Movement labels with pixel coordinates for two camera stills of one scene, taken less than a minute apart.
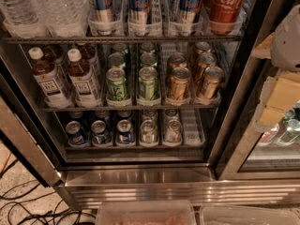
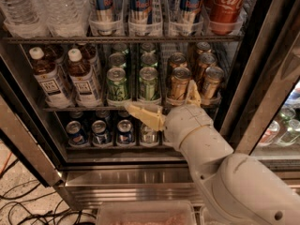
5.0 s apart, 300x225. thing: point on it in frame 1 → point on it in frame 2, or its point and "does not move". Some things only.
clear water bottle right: [64, 9] does not move
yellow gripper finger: [263, 50] → [152, 117]
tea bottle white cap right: [84, 81] does not move
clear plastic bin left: [145, 212] does not move
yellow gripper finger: [279, 93] → [193, 97]
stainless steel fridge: [146, 93] does not move
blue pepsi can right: [125, 131] does not move
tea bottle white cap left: [49, 82] does not move
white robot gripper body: [287, 40] → [185, 122]
